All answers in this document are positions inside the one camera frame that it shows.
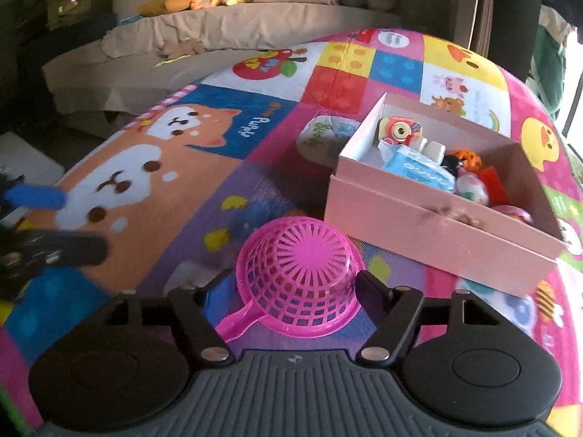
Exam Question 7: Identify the white appliance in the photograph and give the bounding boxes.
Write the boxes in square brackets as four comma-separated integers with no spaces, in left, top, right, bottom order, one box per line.
[0,131,65,188]

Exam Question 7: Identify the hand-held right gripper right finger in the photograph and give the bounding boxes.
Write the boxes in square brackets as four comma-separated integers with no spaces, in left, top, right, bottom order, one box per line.
[355,270,484,362]

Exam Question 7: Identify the small beige plush bear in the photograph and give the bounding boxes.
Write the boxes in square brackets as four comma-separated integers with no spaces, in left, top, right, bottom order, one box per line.
[160,38,207,58]

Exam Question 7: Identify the red toy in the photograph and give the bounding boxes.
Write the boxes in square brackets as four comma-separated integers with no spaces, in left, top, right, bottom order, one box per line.
[478,167,511,206]

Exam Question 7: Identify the beige sofa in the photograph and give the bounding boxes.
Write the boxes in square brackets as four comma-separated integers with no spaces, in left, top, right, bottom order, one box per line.
[41,0,402,125]

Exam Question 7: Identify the yellow plush cushion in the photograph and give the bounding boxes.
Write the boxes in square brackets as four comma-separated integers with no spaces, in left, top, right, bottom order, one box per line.
[137,0,193,17]

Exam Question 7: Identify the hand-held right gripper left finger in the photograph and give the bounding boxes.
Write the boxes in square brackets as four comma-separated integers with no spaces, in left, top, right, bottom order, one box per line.
[110,268,236,363]

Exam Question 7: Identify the white patterned toy ball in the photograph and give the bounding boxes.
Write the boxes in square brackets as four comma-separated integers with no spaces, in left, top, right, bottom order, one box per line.
[455,174,491,206]

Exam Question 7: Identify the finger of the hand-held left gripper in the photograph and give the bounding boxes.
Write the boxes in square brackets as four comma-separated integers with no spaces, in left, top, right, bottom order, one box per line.
[2,183,67,212]
[18,231,110,268]

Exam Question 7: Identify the yellow toy camera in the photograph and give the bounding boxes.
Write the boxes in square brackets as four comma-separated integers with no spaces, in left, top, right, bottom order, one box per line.
[377,116,424,147]

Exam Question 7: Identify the green hanging cloth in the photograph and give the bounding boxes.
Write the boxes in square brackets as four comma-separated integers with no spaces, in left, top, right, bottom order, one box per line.
[527,4,572,120]

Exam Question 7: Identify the pink toy ball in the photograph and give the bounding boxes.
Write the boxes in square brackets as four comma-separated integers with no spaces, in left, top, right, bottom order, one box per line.
[491,205,535,225]

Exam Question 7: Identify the pink plastic strainer basket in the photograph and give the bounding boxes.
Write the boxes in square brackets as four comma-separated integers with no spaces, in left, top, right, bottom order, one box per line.
[215,217,368,343]

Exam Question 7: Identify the pink cardboard box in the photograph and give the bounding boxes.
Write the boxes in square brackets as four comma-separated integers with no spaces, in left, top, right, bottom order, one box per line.
[322,92,571,298]

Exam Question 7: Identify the white wet wipes pack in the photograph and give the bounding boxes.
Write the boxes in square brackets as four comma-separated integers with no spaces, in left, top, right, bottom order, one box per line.
[296,116,366,170]

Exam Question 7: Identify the small white bottle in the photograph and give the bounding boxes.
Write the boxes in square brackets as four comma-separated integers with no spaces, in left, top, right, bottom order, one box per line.
[407,138,447,165]

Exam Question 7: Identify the colourful printed blanket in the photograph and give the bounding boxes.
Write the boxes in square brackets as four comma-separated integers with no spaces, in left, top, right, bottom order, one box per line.
[0,27,583,437]

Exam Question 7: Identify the blue tissue pack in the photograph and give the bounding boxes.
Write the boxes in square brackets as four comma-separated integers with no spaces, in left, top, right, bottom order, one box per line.
[378,142,459,193]

